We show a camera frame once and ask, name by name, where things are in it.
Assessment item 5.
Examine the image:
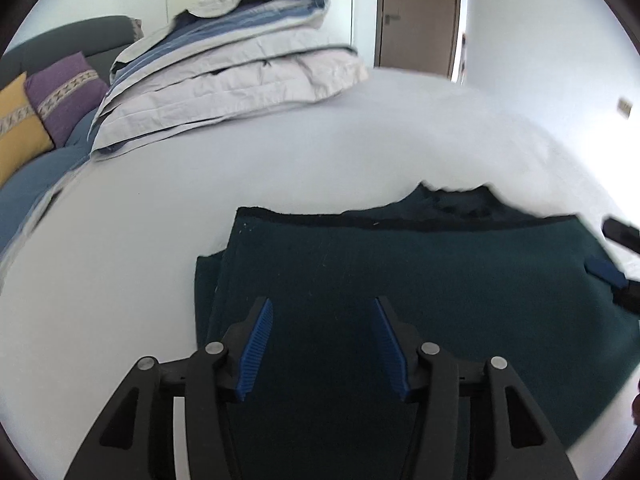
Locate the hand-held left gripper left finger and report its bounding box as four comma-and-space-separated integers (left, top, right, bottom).
62, 296, 274, 480

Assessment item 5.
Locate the purple pillow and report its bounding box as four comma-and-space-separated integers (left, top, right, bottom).
24, 51, 110, 146

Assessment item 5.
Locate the blue pillow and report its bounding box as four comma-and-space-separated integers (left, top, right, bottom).
0, 110, 101, 256

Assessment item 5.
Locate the dark green sweater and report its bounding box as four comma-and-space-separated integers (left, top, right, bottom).
192, 182, 640, 480

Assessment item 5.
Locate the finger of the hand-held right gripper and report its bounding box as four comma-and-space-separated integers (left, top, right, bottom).
602, 216, 640, 253
584, 254, 640, 318

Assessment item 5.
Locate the folded grey blue duvet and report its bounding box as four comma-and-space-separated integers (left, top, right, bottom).
89, 0, 370, 161

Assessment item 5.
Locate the brown door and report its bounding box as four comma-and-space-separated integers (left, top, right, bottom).
376, 0, 463, 81

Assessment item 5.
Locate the grey headboard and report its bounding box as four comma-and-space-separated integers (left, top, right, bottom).
0, 15, 143, 86

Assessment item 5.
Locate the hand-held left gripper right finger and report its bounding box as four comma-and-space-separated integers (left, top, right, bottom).
375, 296, 576, 480

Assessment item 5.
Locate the yellow pillow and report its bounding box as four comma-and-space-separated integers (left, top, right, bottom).
0, 72, 55, 186

